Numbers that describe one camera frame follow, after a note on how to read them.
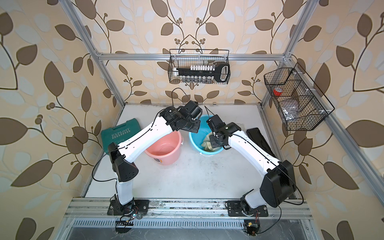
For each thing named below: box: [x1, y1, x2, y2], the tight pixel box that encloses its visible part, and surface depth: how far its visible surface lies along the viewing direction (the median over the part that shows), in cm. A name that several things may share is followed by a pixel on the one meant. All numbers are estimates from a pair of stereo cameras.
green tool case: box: [101, 118, 141, 154], surface depth 100 cm
